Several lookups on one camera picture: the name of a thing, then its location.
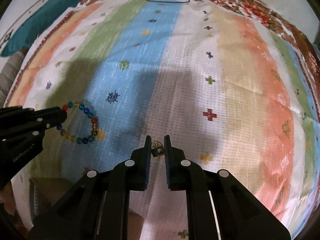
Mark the grey striped bolster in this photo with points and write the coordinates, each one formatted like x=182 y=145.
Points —
x=9 y=73

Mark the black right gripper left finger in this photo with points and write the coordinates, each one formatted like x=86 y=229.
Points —
x=97 y=205

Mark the metal tin box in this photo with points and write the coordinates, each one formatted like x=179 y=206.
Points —
x=44 y=193

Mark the teal pillow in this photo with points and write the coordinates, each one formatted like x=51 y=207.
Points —
x=36 y=24

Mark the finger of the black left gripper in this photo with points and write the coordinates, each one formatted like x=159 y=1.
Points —
x=50 y=119
x=48 y=113

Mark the striped colourful cloth mat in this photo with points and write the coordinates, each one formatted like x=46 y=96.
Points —
x=228 y=91

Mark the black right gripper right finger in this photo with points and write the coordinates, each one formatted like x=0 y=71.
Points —
x=218 y=205

